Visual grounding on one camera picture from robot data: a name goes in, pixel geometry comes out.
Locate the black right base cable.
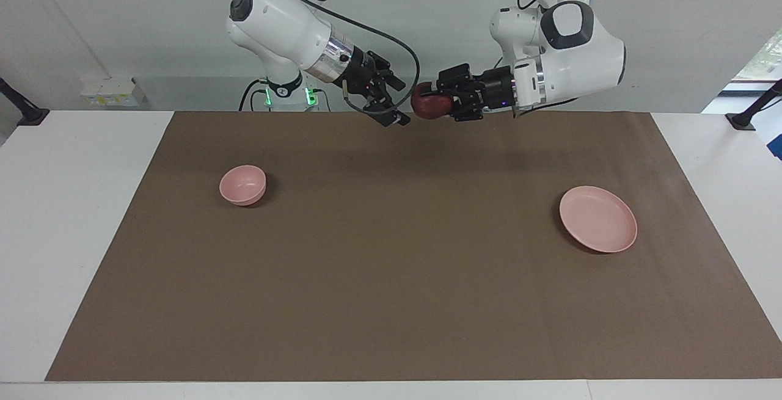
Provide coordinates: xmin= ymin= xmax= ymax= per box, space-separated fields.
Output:
xmin=238 ymin=78 xmax=269 ymax=112

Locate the window with greenery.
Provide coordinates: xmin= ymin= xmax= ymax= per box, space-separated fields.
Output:
xmin=724 ymin=27 xmax=782 ymax=92

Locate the pink bowl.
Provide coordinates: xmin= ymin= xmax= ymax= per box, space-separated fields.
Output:
xmin=219 ymin=165 xmax=267 ymax=206

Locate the dark red apple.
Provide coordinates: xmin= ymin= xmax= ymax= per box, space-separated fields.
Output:
xmin=411 ymin=82 xmax=453 ymax=121

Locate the pink plate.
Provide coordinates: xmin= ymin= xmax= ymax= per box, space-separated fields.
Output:
xmin=559 ymin=186 xmax=638 ymax=253

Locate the black clamp stand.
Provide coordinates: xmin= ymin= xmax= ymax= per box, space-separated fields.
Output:
xmin=726 ymin=79 xmax=782 ymax=131
xmin=0 ymin=78 xmax=50 ymax=127

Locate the brown table mat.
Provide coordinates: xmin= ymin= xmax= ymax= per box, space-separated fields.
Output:
xmin=45 ymin=111 xmax=782 ymax=382

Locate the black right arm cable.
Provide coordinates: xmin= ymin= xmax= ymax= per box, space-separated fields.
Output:
xmin=275 ymin=0 xmax=422 ymax=114

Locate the white power strip box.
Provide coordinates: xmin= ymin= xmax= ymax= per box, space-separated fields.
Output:
xmin=81 ymin=78 xmax=147 ymax=106

